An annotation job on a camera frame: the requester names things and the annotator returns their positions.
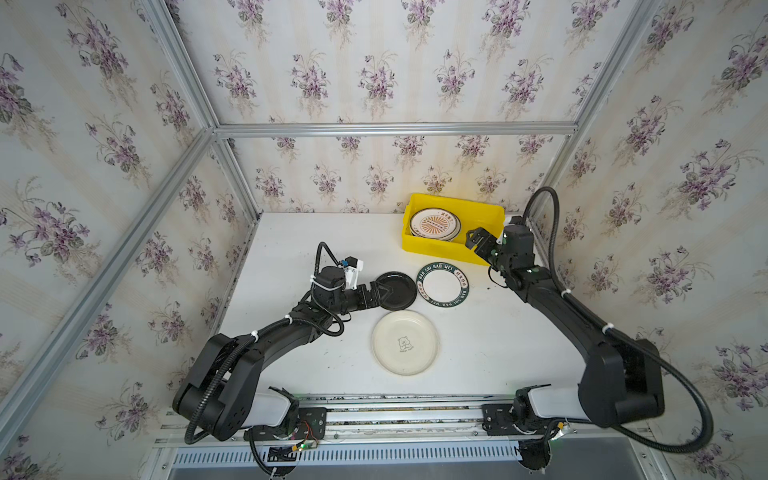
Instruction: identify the black round plate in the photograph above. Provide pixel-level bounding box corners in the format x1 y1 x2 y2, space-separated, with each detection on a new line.
373 271 418 311

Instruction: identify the white plate orange sunburst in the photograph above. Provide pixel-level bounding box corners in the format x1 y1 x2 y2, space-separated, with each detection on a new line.
408 208 461 241

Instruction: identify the cream plate bear drawing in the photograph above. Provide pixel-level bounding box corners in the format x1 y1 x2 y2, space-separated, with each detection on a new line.
371 310 440 376

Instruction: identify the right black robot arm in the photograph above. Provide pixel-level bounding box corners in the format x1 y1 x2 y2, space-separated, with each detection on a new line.
465 203 714 454

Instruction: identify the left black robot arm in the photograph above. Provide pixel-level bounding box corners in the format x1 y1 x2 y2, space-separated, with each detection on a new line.
172 242 416 445

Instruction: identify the yellow plastic bin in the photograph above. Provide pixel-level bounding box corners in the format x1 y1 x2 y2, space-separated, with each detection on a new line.
401 193 505 266

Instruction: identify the white plate green text rim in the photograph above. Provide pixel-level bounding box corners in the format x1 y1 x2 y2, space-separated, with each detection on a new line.
416 262 470 308

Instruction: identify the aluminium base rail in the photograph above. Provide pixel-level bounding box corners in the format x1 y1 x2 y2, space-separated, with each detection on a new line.
138 395 672 479

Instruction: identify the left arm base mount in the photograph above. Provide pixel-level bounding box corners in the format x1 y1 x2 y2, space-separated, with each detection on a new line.
243 407 328 479

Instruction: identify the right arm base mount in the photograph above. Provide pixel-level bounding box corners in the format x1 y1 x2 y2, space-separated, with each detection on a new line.
481 384 565 473

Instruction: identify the aluminium frame back crossbar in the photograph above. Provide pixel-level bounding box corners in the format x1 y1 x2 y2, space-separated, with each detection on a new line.
214 121 578 138

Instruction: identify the aluminium frame post left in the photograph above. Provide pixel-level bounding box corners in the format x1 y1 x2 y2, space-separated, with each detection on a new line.
1 1 244 443

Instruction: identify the aluminium frame post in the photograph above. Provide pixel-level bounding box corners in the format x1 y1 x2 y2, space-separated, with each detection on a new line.
1 1 244 443
536 0 661 187

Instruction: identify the aluminium frame post right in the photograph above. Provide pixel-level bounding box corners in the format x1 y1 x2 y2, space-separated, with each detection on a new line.
536 0 661 187

